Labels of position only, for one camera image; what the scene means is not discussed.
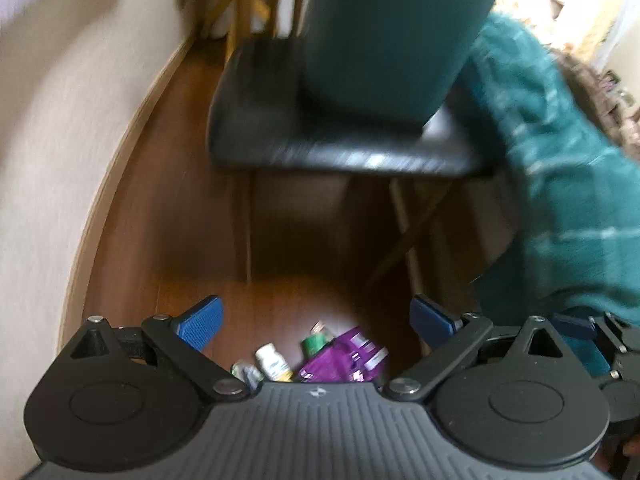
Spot clear wrapper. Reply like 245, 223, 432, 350
230, 360, 265, 392

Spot white pill bottle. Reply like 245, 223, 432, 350
255, 342, 293, 382

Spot purple snack wrapper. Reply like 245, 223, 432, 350
297, 327, 388, 382

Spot green paper cup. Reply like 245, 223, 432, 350
300, 321, 335, 360

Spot teal plastic trash bin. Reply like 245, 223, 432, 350
303, 0, 495, 126

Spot teal plaid blanket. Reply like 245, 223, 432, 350
456, 12, 640, 378

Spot wooden chair black seat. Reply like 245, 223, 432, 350
207, 0, 497, 282

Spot brown fleece blanket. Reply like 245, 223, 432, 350
549, 49, 639, 160

